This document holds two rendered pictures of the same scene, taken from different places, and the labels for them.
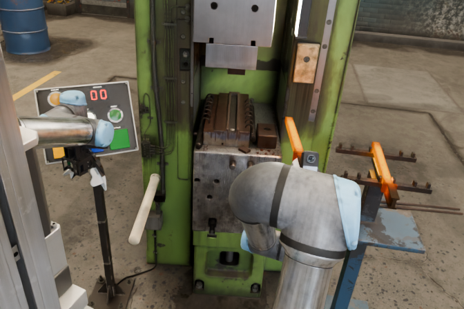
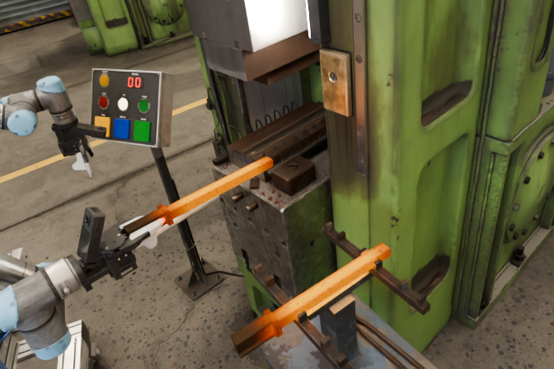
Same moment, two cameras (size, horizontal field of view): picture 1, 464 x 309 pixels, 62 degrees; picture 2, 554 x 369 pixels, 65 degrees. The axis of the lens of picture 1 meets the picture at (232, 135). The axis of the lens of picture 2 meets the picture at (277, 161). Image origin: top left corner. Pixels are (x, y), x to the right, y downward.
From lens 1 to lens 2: 1.32 m
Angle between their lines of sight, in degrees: 46
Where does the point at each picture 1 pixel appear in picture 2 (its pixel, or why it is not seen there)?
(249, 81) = not seen: hidden behind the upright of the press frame
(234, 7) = not seen: outside the picture
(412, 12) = not seen: outside the picture
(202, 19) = (191, 7)
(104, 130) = (11, 120)
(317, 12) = (339, 1)
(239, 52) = (228, 55)
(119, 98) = (150, 89)
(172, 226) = not seen: hidden behind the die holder
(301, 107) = (345, 150)
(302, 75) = (332, 100)
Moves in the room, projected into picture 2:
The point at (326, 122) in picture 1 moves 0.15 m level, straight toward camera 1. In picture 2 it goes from (384, 184) to (339, 204)
